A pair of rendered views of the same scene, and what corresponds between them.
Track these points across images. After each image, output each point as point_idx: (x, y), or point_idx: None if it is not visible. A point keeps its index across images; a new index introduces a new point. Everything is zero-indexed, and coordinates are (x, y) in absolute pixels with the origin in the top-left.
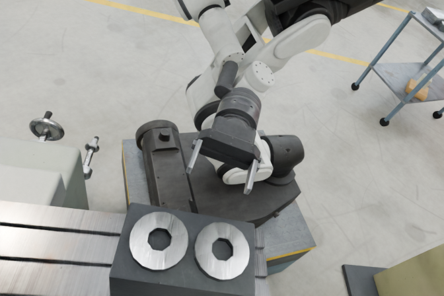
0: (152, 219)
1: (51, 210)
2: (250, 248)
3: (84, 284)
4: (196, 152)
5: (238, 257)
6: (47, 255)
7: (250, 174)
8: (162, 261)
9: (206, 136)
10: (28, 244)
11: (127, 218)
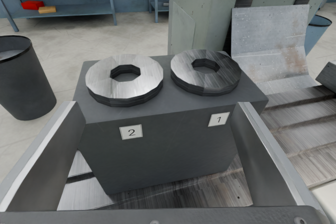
0: (227, 77)
1: (318, 174)
2: (81, 93)
3: None
4: (266, 139)
5: (103, 70)
6: (274, 137)
7: (53, 144)
8: (189, 54)
9: (313, 209)
10: (294, 140)
11: (253, 83)
